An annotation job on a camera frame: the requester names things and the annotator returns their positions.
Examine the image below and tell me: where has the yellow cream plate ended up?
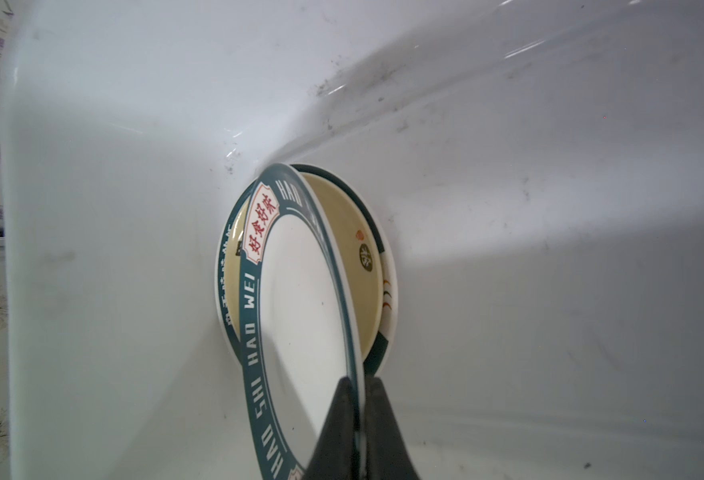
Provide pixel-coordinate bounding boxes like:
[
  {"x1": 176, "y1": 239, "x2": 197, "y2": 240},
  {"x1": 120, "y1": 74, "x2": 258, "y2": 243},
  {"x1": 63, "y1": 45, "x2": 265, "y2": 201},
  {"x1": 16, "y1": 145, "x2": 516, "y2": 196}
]
[{"x1": 222, "y1": 172, "x2": 386, "y2": 361}]

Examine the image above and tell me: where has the white plate green lettered rim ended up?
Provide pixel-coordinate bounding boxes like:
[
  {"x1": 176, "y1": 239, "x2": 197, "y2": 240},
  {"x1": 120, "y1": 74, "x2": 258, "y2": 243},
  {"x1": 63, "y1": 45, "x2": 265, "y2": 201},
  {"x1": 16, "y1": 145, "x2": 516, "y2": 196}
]
[{"x1": 239, "y1": 164, "x2": 365, "y2": 479}]

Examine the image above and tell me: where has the white plastic bin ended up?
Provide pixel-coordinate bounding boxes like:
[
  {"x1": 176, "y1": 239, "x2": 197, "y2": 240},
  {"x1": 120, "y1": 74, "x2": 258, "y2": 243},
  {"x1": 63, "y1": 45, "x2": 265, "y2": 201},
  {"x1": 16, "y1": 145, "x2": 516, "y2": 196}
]
[{"x1": 0, "y1": 1, "x2": 704, "y2": 479}]

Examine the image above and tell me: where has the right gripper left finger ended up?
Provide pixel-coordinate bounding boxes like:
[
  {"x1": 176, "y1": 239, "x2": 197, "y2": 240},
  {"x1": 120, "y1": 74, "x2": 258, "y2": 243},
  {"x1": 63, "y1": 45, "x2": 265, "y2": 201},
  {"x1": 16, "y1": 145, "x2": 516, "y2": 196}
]
[{"x1": 304, "y1": 377, "x2": 357, "y2": 480}]

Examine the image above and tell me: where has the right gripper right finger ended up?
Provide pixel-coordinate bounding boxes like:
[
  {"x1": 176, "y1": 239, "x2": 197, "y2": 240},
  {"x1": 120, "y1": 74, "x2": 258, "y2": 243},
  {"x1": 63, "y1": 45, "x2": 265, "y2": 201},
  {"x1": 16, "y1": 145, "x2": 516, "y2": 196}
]
[{"x1": 363, "y1": 376, "x2": 420, "y2": 480}]

